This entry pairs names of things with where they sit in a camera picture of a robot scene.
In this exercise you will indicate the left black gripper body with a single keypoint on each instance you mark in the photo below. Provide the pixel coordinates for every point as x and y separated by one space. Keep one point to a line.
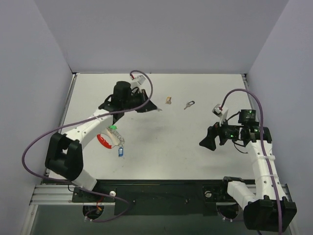
142 99

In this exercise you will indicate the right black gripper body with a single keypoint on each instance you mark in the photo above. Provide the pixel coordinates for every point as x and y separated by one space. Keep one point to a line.
218 134

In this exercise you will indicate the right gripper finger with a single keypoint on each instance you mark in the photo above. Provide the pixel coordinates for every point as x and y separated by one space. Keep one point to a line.
212 132
208 143

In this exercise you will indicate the key with black tag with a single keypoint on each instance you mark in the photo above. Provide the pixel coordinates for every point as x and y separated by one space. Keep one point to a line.
189 104

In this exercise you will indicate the red handle spring keyring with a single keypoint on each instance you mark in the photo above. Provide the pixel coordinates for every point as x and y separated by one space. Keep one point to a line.
110 138

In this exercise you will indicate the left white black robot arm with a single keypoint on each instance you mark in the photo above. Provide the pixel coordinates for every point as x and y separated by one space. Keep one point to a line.
65 151

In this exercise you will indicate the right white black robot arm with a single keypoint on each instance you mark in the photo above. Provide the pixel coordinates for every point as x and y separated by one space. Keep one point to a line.
268 209

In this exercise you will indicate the green key tag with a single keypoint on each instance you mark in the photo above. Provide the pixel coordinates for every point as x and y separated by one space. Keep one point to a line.
113 127

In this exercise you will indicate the blue key tag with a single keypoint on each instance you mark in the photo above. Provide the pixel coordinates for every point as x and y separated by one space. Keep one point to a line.
121 151

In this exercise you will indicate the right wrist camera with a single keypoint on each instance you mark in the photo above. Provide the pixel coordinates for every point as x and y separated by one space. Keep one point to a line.
221 113

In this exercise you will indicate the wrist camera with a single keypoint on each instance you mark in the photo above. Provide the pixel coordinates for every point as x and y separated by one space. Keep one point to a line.
138 81
221 113

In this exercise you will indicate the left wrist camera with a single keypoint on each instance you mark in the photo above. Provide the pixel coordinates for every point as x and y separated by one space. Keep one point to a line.
138 81

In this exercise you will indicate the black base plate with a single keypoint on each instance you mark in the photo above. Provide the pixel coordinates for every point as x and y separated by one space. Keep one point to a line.
162 197

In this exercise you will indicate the aluminium frame rail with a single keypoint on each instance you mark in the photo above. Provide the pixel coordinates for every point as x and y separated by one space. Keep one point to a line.
52 195

